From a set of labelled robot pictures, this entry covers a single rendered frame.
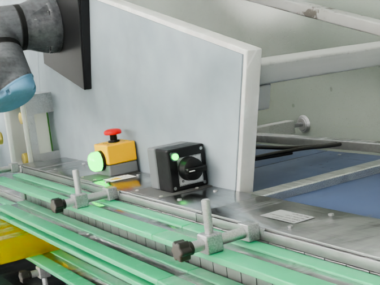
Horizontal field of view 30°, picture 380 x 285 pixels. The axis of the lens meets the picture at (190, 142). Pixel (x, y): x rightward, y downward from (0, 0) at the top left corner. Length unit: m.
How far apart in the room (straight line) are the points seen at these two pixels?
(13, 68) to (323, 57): 0.73
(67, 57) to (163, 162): 0.60
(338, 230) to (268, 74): 0.41
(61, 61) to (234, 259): 1.04
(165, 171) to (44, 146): 0.77
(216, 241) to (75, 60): 0.90
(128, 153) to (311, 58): 0.47
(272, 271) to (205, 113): 0.50
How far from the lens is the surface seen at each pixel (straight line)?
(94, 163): 1.55
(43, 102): 2.01
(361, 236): 0.92
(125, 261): 1.25
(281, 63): 1.29
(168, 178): 1.29
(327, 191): 1.28
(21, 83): 1.68
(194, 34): 1.31
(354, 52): 1.41
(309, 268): 0.89
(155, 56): 1.44
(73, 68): 1.79
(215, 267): 1.13
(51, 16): 1.80
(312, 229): 0.97
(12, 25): 1.78
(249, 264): 0.91
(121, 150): 1.55
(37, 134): 2.01
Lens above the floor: 1.44
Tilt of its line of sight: 30 degrees down
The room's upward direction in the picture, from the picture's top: 101 degrees counter-clockwise
